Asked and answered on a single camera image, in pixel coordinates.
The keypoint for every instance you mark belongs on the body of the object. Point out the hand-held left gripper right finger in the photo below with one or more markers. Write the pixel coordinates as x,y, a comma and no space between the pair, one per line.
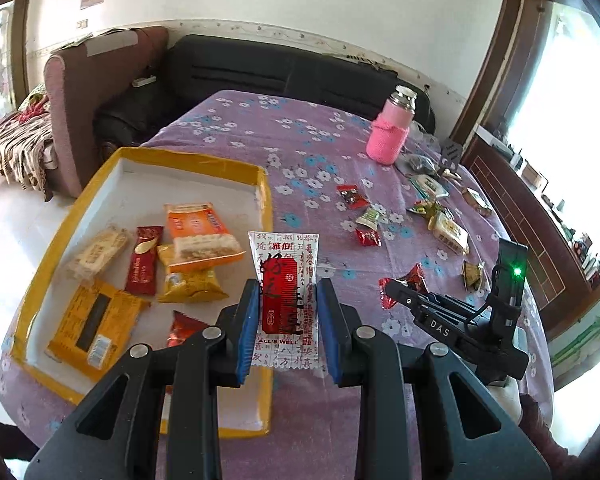
332,335

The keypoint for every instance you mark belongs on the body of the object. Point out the brown armchair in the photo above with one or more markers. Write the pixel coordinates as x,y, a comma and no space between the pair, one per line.
70,110

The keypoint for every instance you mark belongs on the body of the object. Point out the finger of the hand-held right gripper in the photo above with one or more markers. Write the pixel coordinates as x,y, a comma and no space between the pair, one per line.
430,317

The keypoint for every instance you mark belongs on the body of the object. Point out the pink bottle with knit sleeve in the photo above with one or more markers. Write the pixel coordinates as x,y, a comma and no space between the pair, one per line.
387,135

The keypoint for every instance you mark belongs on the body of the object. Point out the dark green snack packet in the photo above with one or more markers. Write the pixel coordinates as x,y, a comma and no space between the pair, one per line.
422,208

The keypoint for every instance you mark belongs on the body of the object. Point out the dark red stick packet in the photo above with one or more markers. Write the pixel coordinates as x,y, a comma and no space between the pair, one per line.
142,260

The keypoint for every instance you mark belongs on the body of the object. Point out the dark grey snack packet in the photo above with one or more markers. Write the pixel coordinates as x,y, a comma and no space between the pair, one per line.
419,164

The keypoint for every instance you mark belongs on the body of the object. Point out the cream biscuit packet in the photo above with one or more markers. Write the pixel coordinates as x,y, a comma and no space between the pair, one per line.
97,255

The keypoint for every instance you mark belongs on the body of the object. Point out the yellow-edged cardboard box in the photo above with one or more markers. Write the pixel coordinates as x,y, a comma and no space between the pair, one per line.
155,185

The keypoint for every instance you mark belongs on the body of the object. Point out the orange cracker packet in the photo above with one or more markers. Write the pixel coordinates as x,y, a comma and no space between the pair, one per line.
200,230

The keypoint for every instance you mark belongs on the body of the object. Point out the white remote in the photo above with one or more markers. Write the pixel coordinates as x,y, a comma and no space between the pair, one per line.
144,80

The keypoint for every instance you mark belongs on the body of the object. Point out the wooden door frame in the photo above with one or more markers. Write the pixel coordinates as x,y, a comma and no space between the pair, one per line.
505,50

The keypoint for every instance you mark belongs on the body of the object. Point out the green white candy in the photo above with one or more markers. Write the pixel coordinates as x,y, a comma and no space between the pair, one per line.
371,216

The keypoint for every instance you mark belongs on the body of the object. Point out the purple floral tablecloth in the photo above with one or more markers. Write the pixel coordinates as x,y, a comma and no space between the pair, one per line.
330,135

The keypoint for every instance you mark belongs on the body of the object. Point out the green bamboo print sheet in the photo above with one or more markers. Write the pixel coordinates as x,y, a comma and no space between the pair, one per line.
590,340

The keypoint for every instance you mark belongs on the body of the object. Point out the black sofa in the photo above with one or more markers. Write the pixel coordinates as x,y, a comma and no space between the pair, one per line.
280,70

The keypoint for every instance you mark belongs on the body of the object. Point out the red foil packet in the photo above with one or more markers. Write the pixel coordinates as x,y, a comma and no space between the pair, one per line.
185,330
410,280

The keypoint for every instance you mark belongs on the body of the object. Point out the person's right forearm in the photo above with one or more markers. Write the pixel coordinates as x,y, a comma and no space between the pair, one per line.
540,425

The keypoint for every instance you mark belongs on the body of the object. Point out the brown bread bag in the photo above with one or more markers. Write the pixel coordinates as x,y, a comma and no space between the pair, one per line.
477,200

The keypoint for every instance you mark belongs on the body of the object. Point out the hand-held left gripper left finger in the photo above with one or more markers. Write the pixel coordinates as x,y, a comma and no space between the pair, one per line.
247,330

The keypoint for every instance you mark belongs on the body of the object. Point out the round cracker packet green label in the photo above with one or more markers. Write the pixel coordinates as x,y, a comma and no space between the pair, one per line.
430,186

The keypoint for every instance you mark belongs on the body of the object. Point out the brown patterned blanket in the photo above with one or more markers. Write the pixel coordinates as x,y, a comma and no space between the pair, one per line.
10,145

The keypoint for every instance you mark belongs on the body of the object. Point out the large yellow packet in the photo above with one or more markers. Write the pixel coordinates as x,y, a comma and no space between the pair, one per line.
75,310

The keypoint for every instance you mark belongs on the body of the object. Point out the small yellow snack packet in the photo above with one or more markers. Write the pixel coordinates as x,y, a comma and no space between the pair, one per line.
190,285

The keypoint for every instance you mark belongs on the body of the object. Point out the wooden tiled cabinet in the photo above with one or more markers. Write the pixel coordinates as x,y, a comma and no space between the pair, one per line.
520,220

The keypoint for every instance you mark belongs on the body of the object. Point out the red white printed sachet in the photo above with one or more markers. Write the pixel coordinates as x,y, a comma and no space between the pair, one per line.
285,270

